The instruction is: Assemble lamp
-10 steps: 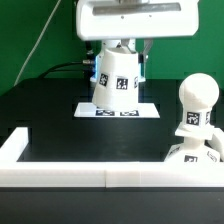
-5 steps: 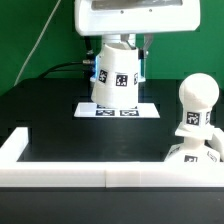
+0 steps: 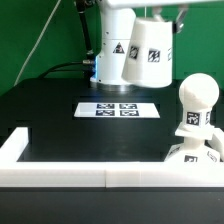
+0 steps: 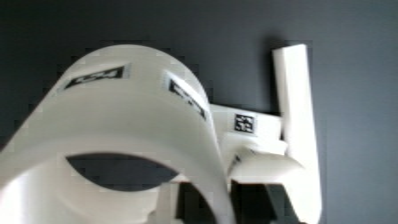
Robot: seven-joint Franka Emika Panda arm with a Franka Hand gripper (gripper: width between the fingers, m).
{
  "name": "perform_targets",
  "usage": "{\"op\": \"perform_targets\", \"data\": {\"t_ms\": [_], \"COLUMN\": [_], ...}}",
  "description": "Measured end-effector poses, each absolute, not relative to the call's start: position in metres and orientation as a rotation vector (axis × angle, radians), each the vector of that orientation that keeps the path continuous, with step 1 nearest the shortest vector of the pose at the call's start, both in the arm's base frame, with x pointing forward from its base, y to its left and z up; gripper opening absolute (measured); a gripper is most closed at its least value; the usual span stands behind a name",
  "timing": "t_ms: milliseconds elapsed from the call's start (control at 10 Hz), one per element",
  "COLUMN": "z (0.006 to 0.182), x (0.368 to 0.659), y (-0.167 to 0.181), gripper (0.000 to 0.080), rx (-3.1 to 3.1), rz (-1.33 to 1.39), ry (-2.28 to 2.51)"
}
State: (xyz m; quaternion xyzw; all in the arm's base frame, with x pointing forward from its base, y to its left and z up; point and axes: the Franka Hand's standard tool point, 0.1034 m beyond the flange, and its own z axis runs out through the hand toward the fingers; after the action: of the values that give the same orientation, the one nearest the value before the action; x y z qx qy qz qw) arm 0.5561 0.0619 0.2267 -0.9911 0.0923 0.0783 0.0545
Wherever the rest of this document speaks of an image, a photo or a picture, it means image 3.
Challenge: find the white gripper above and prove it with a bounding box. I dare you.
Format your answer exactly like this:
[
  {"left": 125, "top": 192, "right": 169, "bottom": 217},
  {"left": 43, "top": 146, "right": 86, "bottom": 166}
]
[{"left": 105, "top": 0, "right": 224, "bottom": 34}]

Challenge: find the white lamp shade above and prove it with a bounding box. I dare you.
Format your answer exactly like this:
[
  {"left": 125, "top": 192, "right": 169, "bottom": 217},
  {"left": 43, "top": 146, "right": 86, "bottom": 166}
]
[{"left": 122, "top": 18, "right": 173, "bottom": 88}]

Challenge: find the white lamp bulb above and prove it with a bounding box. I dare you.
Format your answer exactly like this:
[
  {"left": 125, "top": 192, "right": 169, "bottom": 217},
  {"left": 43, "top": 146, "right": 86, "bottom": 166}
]
[{"left": 179, "top": 73, "right": 219, "bottom": 130}]

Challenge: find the white lamp base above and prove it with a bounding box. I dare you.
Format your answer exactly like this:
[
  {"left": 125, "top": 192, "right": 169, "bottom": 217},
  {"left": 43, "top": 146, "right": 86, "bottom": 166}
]
[{"left": 164, "top": 128, "right": 224, "bottom": 163}]

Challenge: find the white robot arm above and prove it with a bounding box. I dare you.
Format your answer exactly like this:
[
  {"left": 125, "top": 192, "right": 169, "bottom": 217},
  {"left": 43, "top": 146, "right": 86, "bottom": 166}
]
[{"left": 75, "top": 0, "right": 224, "bottom": 91}]

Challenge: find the white tag sheet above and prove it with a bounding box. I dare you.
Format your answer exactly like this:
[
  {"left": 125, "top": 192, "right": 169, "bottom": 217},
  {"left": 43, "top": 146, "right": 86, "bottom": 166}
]
[{"left": 74, "top": 102, "right": 160, "bottom": 119}]

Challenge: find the white U-shaped fence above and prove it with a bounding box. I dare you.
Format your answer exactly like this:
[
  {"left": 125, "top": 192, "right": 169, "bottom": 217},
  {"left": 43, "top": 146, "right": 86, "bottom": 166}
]
[{"left": 0, "top": 127, "right": 224, "bottom": 188}]

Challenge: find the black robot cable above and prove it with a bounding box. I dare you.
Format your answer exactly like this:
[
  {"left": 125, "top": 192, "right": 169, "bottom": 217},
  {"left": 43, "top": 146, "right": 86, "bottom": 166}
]
[{"left": 39, "top": 0, "right": 97, "bottom": 81}]

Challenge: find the white thin cable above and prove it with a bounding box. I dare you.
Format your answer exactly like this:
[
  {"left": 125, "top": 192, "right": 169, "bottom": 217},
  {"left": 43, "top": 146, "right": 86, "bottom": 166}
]
[{"left": 13, "top": 0, "right": 63, "bottom": 88}]

